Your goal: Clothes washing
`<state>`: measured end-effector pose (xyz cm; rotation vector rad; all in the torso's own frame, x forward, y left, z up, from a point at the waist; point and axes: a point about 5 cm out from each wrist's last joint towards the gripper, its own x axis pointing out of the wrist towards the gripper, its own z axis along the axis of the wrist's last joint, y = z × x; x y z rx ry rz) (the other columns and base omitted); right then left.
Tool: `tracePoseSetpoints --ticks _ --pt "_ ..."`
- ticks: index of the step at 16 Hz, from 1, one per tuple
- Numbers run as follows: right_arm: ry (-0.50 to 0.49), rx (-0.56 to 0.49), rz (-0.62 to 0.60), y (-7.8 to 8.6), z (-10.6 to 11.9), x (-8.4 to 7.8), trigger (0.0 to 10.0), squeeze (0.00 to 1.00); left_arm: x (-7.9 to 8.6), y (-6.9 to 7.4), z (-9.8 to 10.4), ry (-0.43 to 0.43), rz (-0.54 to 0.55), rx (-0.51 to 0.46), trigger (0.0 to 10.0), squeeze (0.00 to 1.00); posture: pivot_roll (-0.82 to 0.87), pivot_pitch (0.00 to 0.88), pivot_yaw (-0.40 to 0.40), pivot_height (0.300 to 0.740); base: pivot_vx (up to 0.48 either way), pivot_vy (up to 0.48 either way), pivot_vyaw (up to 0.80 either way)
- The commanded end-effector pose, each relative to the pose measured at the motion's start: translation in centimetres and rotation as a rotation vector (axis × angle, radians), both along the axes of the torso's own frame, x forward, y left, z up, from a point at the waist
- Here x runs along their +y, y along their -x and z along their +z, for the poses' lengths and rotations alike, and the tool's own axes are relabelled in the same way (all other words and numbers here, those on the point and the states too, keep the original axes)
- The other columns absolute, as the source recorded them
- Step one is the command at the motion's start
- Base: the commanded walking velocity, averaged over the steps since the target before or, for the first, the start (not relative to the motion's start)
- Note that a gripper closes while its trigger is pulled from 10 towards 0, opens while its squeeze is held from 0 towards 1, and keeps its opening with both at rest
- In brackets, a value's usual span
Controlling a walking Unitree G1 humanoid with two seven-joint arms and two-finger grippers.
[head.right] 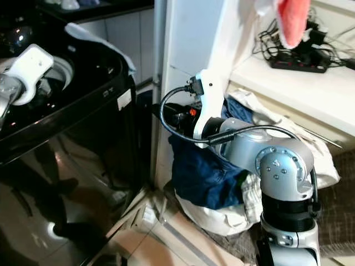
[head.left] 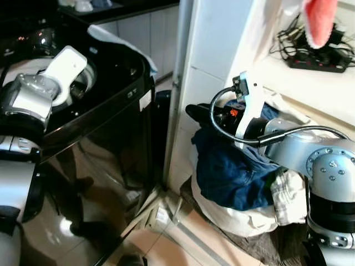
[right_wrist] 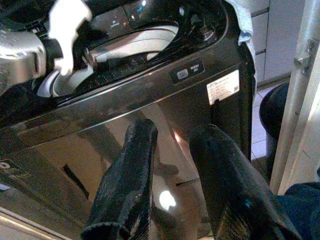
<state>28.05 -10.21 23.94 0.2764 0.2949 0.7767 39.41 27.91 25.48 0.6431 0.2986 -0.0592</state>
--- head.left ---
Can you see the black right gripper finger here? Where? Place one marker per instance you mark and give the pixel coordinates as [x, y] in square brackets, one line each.
[201, 113]

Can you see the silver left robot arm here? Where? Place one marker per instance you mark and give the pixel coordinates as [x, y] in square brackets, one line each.
[22, 105]

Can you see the black top-load washing machine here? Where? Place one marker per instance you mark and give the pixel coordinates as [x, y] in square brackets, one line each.
[100, 166]

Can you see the dark blue jeans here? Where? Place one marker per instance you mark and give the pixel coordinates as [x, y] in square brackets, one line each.
[233, 172]

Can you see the white washer label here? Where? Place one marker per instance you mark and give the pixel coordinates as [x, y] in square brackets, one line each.
[145, 101]

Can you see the white shelf unit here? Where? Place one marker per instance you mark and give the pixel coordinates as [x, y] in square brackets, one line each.
[310, 91]

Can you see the white cabinet with dark top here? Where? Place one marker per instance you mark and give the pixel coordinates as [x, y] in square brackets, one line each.
[150, 33]

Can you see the white checked cloth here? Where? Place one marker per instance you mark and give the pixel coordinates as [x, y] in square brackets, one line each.
[288, 194]

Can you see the white fabric laundry bag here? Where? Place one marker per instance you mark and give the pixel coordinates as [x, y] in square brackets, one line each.
[238, 219]

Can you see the black power strip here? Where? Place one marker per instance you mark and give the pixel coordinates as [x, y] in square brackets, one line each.
[316, 62]

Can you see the pink towel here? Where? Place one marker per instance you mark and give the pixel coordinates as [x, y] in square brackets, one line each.
[321, 19]

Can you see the white cup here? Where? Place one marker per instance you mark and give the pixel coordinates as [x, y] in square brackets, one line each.
[84, 5]

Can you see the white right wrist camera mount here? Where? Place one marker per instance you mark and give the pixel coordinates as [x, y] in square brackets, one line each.
[254, 102]

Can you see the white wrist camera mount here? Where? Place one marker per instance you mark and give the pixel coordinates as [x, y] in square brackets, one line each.
[67, 65]
[254, 102]

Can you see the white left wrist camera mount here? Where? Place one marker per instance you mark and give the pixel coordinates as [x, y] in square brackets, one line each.
[67, 65]

